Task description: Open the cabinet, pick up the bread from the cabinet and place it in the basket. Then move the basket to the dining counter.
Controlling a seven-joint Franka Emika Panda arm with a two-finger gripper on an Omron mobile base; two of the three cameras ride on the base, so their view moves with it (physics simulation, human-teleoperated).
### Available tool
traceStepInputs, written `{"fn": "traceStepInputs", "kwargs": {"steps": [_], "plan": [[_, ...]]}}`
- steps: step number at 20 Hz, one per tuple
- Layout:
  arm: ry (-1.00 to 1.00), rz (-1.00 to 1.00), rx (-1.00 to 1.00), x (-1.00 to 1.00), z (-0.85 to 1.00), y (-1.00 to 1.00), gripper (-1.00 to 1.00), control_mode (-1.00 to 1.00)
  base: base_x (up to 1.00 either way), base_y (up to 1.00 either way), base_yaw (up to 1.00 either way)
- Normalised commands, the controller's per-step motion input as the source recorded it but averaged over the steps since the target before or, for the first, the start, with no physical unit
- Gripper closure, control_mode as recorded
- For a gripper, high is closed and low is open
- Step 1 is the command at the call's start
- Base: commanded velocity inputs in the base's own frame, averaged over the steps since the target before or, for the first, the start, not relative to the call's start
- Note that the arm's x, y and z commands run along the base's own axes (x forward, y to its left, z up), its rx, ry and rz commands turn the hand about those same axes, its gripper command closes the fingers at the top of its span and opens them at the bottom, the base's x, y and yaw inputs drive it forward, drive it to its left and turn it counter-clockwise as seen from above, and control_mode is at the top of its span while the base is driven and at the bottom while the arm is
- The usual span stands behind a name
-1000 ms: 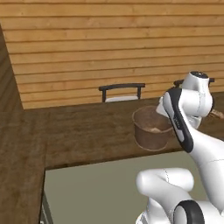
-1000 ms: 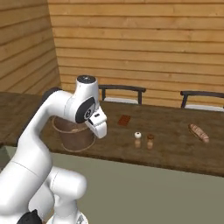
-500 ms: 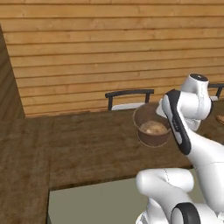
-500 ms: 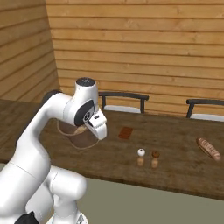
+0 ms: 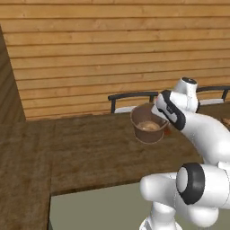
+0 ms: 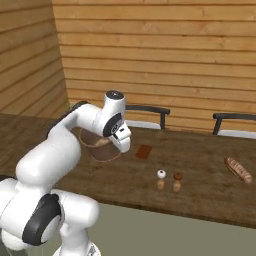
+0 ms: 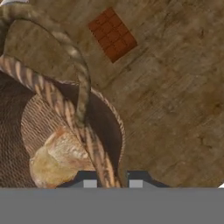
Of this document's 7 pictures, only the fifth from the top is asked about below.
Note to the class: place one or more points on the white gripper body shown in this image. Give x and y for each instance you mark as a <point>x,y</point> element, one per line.
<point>157,112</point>

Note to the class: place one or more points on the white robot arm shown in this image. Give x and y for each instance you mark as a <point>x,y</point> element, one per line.
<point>206,131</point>

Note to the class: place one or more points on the tan bread loaf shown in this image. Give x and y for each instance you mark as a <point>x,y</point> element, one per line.
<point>148,126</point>

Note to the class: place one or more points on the brown round basket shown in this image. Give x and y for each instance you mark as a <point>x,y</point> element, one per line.
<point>146,136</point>

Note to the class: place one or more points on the brown object on counter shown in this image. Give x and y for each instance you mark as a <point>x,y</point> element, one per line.
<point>226,121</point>

